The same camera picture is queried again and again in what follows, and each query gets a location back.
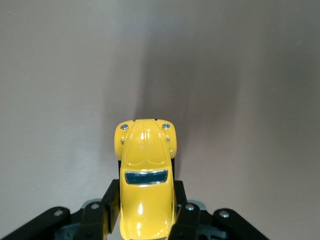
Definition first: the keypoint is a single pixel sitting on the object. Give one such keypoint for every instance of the yellow beetle toy car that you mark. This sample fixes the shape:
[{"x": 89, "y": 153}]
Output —
[{"x": 145, "y": 200}]

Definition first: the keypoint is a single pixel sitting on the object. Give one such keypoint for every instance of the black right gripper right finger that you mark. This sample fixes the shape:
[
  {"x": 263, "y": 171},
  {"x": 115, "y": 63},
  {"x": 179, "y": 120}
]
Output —
[{"x": 190, "y": 225}]

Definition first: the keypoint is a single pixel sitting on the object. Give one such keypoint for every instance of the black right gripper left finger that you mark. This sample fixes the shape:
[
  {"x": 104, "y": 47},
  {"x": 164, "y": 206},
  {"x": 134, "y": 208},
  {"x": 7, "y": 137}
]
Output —
[{"x": 100, "y": 220}]

